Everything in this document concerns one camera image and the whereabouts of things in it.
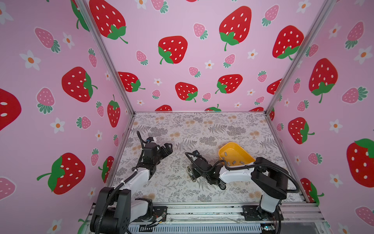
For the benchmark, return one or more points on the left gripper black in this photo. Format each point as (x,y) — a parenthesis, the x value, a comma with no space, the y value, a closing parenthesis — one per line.
(168,150)

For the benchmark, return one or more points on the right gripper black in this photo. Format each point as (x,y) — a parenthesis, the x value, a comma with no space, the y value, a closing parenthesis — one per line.
(194,172)

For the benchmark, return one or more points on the beige mini stapler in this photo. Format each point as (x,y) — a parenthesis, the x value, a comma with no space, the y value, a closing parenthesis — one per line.
(191,174)

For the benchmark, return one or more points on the black stapler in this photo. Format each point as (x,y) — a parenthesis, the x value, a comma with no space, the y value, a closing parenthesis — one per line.
(219,183)

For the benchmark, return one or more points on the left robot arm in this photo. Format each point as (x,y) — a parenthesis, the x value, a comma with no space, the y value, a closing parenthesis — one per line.
(114,210)

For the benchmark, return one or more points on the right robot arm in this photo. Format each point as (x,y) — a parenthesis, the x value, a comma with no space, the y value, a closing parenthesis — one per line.
(274,181)

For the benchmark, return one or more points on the yellow plastic tray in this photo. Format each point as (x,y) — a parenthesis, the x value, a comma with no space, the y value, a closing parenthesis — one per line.
(235,155)

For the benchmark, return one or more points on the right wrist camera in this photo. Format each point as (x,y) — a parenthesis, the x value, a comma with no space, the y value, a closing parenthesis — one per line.
(194,155)

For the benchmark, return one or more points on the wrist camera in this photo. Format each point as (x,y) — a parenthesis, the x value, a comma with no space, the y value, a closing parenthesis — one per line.
(194,155)
(151,141)

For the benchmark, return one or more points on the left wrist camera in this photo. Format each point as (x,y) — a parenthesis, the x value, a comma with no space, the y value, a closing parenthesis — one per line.
(151,141)

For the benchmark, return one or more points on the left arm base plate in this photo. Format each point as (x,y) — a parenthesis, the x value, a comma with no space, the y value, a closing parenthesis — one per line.
(158,211)

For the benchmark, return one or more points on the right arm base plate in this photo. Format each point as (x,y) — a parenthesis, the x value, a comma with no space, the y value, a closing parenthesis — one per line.
(255,213)

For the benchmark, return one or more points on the aluminium frame rail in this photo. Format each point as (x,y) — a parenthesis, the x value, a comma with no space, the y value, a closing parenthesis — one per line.
(219,218)

